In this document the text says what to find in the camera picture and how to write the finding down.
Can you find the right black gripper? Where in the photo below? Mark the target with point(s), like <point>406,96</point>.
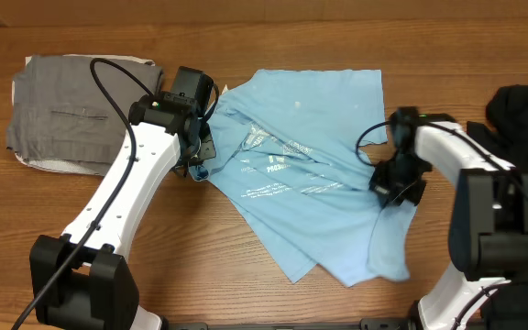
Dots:
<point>380,185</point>

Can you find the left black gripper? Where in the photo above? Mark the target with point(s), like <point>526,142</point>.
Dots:
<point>207,147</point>

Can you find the light blue printed t-shirt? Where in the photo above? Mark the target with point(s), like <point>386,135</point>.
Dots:
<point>285,158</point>

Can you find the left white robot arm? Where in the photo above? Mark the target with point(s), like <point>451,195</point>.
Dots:
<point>81,279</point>

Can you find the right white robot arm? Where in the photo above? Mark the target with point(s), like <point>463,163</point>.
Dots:
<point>488,233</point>

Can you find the folded grey shorts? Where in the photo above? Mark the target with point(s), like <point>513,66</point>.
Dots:
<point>71,110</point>

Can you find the black garment pile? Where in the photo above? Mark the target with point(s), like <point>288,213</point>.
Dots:
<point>506,134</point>

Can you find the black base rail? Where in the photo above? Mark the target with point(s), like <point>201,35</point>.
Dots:
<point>287,324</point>

